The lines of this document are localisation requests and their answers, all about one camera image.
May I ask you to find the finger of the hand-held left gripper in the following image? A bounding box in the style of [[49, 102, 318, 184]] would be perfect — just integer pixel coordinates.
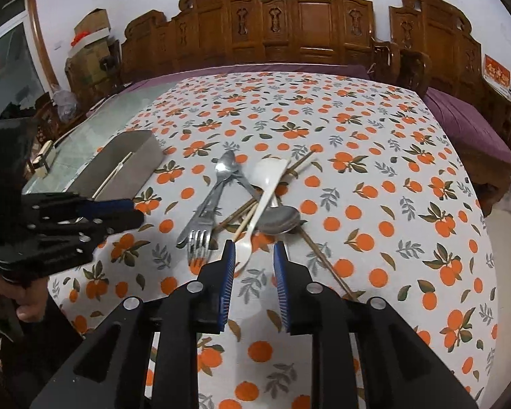
[[23, 193, 136, 222], [36, 212, 145, 241]]

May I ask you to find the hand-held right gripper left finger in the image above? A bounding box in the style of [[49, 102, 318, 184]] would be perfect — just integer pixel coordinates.
[[29, 241, 236, 409]]

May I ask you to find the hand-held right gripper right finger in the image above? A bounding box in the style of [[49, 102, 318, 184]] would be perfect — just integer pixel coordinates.
[[273, 241, 480, 409]]

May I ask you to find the white long-handled spoon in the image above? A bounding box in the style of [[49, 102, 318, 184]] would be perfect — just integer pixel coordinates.
[[233, 192, 277, 274]]

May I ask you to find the light wooden chopstick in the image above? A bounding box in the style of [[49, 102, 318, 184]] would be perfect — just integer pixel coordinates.
[[232, 204, 262, 243], [93, 152, 134, 199]]

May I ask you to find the metal fork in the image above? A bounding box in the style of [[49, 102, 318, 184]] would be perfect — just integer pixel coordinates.
[[186, 181, 231, 265]]

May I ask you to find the brown wooden chopstick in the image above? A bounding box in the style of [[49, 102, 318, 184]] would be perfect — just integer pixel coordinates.
[[213, 150, 316, 235], [215, 160, 320, 233], [296, 227, 355, 301]]

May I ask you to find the stainless steel utensil container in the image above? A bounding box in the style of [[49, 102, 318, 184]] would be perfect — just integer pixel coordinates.
[[70, 130, 165, 201]]

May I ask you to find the large metal spoon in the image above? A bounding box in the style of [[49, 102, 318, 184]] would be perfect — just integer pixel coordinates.
[[232, 170, 302, 236]]

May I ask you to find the white plastic soup spoon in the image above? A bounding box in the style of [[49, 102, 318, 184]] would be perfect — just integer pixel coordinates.
[[249, 158, 291, 205]]

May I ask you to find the small metal spoon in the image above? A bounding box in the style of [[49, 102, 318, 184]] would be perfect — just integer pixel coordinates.
[[176, 150, 240, 247]]

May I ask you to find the person's left hand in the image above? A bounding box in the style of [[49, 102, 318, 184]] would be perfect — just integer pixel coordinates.
[[0, 270, 49, 322]]

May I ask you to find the small wooden object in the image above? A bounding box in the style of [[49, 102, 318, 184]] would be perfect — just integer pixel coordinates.
[[33, 140, 57, 177]]

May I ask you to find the clear plastic bag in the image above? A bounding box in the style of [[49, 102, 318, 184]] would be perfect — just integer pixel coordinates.
[[51, 87, 75, 122]]

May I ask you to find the orange print tablecloth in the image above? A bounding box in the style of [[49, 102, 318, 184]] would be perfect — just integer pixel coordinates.
[[47, 70, 501, 409]]

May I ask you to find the person's dark clothing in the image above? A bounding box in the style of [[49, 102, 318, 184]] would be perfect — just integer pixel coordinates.
[[0, 302, 86, 409]]

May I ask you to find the large cardboard box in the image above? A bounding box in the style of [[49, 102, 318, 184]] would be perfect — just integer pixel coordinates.
[[66, 38, 120, 90]]

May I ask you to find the small cardboard box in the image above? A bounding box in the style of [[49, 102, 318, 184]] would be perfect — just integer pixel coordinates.
[[74, 9, 111, 37]]

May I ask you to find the long purple seat cushion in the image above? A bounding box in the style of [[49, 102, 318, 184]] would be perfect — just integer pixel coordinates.
[[128, 63, 371, 94]]

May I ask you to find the short purple seat cushion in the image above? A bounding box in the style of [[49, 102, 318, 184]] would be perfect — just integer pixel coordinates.
[[423, 87, 511, 165]]

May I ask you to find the long carved wooden sofa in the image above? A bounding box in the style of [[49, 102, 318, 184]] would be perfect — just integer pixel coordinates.
[[119, 0, 401, 88]]

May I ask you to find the wooden side cabinet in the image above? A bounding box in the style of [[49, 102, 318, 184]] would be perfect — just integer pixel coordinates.
[[479, 81, 511, 146]]

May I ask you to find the short carved wooden sofa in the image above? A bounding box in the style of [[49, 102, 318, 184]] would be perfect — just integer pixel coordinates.
[[387, 0, 484, 94]]

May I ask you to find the wooden window frame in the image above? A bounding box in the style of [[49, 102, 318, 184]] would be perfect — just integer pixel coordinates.
[[23, 0, 60, 90]]

